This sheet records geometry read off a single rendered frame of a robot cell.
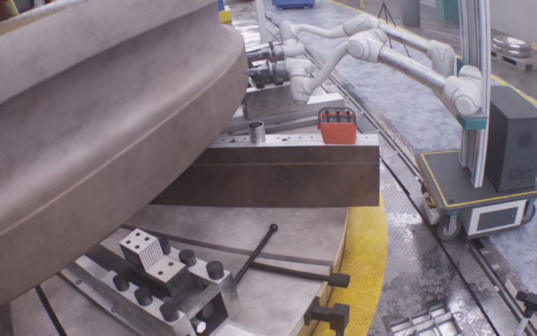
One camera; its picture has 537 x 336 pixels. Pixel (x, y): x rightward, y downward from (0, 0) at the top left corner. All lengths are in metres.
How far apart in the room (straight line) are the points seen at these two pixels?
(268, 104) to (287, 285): 1.61
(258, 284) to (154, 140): 0.82
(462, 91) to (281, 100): 1.70
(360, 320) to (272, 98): 1.78
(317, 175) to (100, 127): 1.24
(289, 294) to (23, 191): 1.27
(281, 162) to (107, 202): 1.12
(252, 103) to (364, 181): 1.19
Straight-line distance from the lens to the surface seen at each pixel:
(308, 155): 2.35
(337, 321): 1.91
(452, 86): 2.06
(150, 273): 1.57
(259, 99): 3.26
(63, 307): 2.32
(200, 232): 2.47
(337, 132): 2.28
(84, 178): 1.53
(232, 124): 3.38
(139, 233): 1.64
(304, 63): 2.60
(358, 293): 2.40
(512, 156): 2.61
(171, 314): 1.45
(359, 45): 2.11
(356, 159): 2.34
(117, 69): 1.74
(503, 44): 7.15
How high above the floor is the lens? 1.74
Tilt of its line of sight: 30 degrees down
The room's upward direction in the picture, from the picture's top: 8 degrees counter-clockwise
